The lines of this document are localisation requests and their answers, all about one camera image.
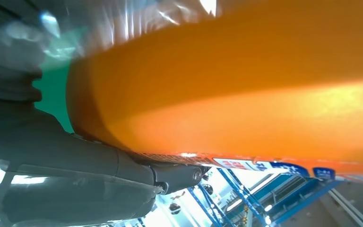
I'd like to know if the green table mat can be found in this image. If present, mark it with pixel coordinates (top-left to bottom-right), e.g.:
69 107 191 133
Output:
32 25 90 134

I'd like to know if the blue metal shelving rack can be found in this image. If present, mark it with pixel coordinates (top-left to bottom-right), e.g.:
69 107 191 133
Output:
186 167 346 227

